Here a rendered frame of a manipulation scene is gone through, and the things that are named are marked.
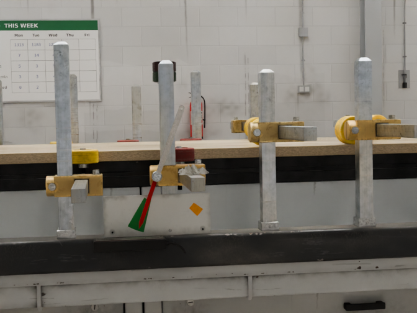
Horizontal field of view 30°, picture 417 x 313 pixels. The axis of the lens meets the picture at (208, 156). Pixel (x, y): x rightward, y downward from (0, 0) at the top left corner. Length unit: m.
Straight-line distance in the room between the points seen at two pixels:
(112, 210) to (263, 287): 0.43
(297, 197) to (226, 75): 7.03
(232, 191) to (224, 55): 7.08
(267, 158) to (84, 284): 0.55
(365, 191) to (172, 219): 0.49
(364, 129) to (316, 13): 7.50
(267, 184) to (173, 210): 0.24
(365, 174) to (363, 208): 0.09
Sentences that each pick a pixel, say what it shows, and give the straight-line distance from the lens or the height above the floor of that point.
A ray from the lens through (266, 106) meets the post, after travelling 1.93.
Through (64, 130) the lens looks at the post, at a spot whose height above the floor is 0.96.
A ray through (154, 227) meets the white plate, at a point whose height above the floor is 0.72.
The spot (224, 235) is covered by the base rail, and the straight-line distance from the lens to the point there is 1.92.
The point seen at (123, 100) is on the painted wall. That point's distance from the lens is 9.05.
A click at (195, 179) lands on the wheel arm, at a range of 1.63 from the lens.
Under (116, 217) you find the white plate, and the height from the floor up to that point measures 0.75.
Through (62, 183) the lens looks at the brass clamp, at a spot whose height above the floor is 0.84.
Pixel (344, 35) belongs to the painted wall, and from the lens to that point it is 9.53.
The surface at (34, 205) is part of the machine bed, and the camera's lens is 2.13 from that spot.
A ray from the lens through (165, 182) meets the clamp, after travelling 1.90.
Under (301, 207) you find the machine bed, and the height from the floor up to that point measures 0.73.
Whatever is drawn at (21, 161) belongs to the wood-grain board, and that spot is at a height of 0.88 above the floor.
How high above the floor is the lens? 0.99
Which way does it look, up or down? 3 degrees down
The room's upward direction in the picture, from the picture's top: 1 degrees counter-clockwise
